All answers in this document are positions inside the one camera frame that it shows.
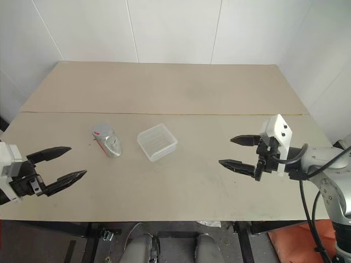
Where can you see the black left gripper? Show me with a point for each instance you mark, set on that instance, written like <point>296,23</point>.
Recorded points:
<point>26,183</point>

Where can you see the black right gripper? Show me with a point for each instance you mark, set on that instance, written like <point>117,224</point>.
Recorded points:
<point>267,159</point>

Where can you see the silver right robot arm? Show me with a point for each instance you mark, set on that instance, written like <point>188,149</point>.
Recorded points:
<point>326,160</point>

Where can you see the clear square plastic container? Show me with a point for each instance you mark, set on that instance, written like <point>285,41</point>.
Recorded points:
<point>157,141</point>

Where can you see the dark object beside table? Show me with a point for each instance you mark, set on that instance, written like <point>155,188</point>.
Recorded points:
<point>3,123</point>

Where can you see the crumpled white paper scrap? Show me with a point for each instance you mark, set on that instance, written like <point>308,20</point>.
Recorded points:
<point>209,223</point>

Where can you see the silver metal clamp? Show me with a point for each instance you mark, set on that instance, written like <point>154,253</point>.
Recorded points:
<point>107,235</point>

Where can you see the grey rounded robot leg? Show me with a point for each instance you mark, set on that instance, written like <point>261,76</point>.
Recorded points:
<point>141,246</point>
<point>207,246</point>

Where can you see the orange block under table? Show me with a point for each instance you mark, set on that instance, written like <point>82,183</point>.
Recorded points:
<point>290,241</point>

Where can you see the white object behind table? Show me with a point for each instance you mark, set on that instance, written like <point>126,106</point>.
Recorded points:
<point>342,143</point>

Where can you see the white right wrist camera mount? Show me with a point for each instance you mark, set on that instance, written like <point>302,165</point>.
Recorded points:
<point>282,134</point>

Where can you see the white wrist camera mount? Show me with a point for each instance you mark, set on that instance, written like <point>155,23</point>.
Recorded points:
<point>282,134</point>
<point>9,160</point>

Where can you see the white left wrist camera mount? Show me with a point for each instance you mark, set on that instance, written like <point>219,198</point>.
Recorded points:
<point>9,160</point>

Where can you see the black table frame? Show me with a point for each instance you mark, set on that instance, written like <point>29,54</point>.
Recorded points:
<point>44,226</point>

